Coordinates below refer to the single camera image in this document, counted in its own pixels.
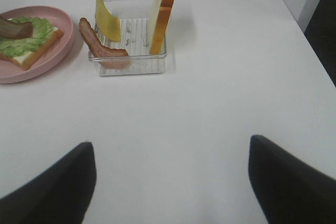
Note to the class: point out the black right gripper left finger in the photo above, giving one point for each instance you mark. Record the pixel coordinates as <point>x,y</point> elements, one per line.
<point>61,194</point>

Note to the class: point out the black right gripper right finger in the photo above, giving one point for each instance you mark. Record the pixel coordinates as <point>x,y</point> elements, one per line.
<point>287,189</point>

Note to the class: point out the white bread slice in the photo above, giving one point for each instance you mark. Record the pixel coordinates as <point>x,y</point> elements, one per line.
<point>28,59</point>

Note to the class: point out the pink bacon strip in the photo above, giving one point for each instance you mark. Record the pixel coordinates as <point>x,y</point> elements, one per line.
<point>99,50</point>

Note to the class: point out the green lettuce leaf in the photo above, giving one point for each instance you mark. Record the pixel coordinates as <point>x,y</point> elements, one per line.
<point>42,32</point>

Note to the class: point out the brown bacon strip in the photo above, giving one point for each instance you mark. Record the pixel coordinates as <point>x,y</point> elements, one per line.
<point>12,30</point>

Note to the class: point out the yellow cheese slice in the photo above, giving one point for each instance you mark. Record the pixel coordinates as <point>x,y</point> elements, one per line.
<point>108,24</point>

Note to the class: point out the pink round plate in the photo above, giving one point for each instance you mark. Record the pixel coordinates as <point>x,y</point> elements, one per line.
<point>11,73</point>

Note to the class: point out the clear plastic right tray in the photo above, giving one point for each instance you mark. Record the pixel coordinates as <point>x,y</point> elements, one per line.
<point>134,19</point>

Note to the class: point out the upright bread slice right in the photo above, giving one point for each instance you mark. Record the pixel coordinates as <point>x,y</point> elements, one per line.
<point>158,21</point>

